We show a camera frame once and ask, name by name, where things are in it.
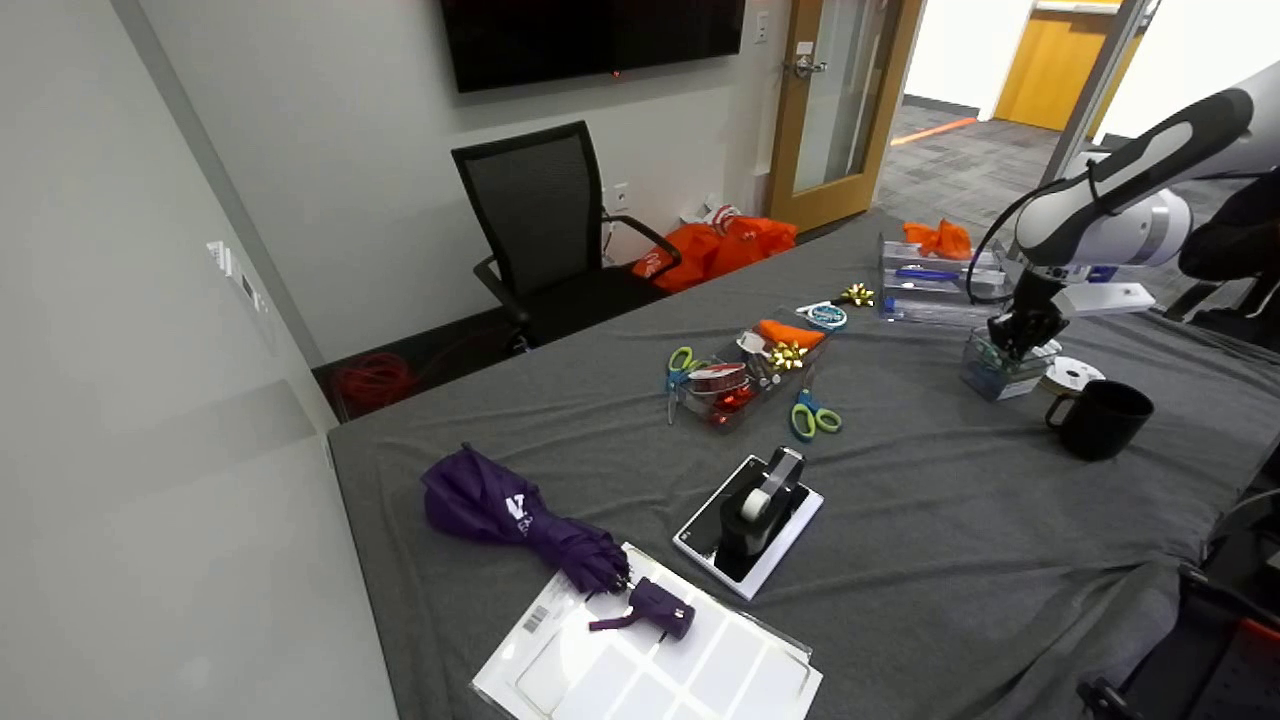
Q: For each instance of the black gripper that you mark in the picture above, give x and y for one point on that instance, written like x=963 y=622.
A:
x=1029 y=317

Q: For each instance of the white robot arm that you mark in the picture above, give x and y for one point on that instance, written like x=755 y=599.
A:
x=1123 y=211

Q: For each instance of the small clear plastic container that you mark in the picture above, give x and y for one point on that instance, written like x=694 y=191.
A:
x=996 y=377

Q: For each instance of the white ribbon roll left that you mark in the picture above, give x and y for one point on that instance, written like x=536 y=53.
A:
x=1067 y=372

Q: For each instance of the clear compartment organizer tray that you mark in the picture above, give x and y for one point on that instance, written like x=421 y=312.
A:
x=935 y=290

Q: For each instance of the orange ribbon bundle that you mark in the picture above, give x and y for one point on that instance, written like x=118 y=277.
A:
x=948 y=240

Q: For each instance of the black mug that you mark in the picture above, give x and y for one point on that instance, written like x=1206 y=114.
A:
x=1103 y=419

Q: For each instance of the gold bow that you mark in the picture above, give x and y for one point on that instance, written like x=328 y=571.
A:
x=858 y=296

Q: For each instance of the grey table cloth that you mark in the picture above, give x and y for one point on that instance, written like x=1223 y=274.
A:
x=963 y=564

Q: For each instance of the orange cone in tray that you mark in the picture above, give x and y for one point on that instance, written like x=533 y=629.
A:
x=789 y=334

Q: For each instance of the wooden door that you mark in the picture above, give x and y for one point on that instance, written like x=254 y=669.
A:
x=843 y=85

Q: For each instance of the black tape dispenser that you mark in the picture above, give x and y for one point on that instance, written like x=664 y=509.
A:
x=759 y=505

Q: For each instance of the clear tray of craft items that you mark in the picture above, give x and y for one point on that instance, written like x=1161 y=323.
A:
x=735 y=380

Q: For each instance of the orange bag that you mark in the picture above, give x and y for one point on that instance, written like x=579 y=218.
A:
x=697 y=253

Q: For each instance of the white label sheet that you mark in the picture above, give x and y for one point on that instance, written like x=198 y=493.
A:
x=662 y=651

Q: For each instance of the black mesh office chair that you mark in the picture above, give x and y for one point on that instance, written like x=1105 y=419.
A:
x=543 y=215

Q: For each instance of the purple folded umbrella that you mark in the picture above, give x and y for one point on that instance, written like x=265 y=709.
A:
x=484 y=502

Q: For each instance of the green-handled scissors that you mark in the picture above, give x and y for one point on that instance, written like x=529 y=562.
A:
x=682 y=360
x=810 y=419

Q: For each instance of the wall television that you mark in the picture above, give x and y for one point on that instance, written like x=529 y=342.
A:
x=525 y=43

